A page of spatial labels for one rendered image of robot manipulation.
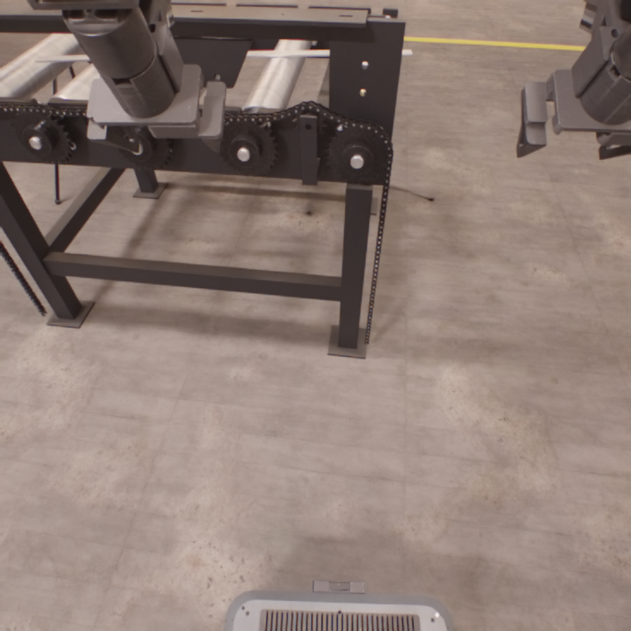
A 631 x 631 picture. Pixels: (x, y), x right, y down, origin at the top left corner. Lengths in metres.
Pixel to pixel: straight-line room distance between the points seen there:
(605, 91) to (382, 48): 0.76
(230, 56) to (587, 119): 0.93
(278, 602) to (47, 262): 1.43
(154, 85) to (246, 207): 2.12
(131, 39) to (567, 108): 0.40
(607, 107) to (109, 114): 0.47
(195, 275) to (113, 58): 1.33
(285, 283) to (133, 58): 1.26
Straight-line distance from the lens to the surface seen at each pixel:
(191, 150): 1.43
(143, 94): 0.49
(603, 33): 0.53
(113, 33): 0.44
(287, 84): 1.60
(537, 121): 0.55
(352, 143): 1.25
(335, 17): 1.18
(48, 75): 2.05
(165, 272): 1.77
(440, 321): 2.02
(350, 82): 1.24
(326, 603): 1.24
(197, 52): 1.32
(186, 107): 0.51
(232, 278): 1.69
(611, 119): 0.54
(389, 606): 1.25
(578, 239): 2.68
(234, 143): 1.28
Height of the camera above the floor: 1.48
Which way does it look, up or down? 49 degrees down
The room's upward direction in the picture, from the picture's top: straight up
